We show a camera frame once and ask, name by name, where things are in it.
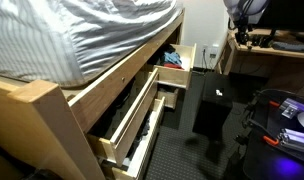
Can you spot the black robot cart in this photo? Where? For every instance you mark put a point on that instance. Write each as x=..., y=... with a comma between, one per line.
x=275, y=156

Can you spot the wooden drawer with grey clothes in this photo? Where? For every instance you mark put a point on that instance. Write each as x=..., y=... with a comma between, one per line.
x=135, y=123

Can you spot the wooden bed frame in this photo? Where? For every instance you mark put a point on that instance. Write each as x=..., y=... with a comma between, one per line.
x=102, y=96

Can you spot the blue cloth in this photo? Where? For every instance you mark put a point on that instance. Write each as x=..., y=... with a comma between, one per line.
x=173, y=58

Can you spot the red cloth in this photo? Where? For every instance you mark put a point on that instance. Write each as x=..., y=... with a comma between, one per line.
x=173, y=66

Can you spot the black monitor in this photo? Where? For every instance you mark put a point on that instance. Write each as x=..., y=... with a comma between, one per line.
x=288, y=15

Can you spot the black keyboard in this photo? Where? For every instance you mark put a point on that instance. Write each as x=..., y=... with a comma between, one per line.
x=292, y=46

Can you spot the white torn sticker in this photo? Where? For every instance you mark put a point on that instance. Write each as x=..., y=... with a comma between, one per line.
x=219, y=92

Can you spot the silver aluminium extrusion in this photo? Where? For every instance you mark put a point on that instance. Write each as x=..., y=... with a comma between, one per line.
x=297, y=140
x=293, y=108

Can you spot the dark grey clothes heap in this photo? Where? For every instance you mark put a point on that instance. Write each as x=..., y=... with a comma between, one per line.
x=118, y=106

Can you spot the wooden desk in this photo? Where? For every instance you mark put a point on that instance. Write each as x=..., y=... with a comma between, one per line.
x=258, y=63

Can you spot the grey sheeted mattress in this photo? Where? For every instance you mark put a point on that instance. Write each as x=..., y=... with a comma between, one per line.
x=75, y=36

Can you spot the black clothes pile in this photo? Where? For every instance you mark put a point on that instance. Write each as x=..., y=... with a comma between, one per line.
x=167, y=50

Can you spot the black desk items cluster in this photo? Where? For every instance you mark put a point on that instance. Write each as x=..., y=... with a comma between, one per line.
x=260, y=40

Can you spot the round black desk gadget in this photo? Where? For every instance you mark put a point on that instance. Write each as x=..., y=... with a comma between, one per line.
x=242, y=38

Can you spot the wooden drawer with colourful clothes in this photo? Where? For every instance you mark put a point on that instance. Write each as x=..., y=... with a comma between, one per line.
x=172, y=77

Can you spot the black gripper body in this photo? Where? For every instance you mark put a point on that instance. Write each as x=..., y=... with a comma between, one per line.
x=243, y=24

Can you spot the dark clothes in white-lipped drawer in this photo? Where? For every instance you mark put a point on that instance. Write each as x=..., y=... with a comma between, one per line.
x=143, y=131

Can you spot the wooden drawer with white lip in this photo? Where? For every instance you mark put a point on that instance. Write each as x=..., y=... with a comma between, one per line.
x=148, y=140

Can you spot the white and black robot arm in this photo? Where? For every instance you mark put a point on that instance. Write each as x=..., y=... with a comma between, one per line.
x=245, y=8

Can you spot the black computer tower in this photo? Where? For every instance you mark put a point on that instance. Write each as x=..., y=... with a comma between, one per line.
x=212, y=110

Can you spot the white wall outlet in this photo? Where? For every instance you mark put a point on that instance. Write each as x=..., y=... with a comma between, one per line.
x=214, y=50
x=205, y=47

